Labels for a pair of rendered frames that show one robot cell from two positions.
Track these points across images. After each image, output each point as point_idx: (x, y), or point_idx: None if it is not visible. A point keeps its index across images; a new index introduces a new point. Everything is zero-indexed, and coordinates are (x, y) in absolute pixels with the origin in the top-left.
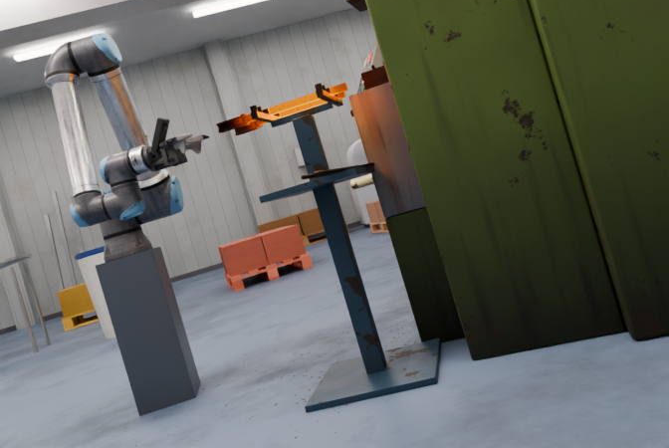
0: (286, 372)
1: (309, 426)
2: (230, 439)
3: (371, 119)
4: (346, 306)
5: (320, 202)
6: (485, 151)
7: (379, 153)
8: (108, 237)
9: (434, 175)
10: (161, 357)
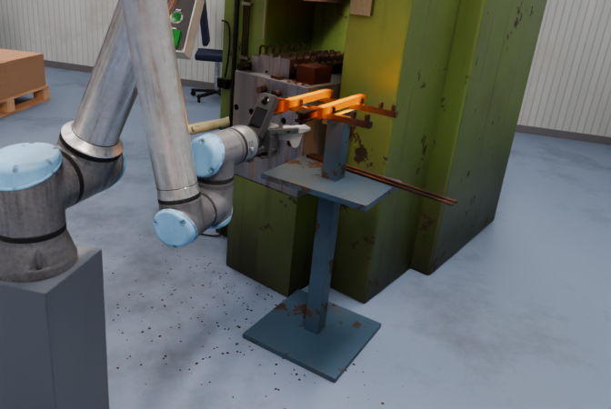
0: (184, 356)
1: (368, 391)
2: None
3: None
4: (323, 284)
5: None
6: (408, 166)
7: (310, 144)
8: (41, 239)
9: None
10: (92, 398)
